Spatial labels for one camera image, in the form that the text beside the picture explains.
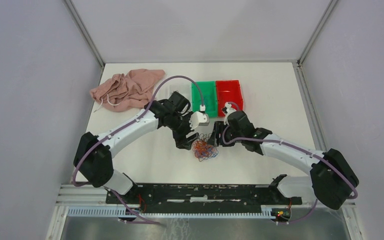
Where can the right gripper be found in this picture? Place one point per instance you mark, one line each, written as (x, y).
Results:
(219, 127)

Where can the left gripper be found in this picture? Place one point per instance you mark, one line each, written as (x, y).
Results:
(185, 144)

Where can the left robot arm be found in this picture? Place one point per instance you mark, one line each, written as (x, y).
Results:
(95, 153)

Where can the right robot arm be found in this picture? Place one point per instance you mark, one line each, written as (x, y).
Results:
(331, 178)

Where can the red plastic bin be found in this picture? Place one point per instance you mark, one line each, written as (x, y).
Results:
(228, 91)

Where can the green plastic bin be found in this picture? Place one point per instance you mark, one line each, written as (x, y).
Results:
(208, 89)

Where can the clear plastic bin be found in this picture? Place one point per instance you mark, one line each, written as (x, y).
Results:
(184, 89)

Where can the pink cloth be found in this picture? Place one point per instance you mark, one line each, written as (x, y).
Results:
(123, 92)

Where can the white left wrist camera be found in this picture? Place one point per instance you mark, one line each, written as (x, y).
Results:
(198, 119)

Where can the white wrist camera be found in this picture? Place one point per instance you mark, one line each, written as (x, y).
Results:
(230, 107)
(198, 119)

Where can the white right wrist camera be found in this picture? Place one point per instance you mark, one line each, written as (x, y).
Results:
(230, 107)

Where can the aluminium frame rail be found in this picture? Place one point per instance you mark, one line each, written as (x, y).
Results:
(319, 136)

